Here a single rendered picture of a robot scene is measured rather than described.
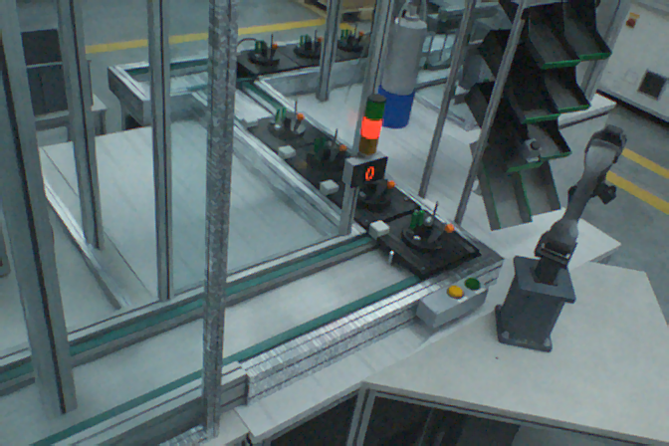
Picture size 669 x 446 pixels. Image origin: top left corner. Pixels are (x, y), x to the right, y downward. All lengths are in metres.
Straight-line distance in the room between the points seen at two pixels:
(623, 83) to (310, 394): 4.89
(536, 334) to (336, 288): 0.56
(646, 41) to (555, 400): 4.48
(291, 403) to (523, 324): 0.67
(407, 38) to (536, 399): 1.49
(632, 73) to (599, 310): 4.08
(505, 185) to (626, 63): 4.02
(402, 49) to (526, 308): 1.27
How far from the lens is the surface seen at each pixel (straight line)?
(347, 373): 1.67
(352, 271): 1.87
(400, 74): 2.71
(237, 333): 1.65
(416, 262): 1.87
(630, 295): 2.26
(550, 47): 1.92
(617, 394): 1.90
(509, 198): 2.12
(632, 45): 6.02
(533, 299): 1.79
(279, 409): 1.58
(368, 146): 1.73
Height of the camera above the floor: 2.10
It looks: 36 degrees down
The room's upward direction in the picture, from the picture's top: 9 degrees clockwise
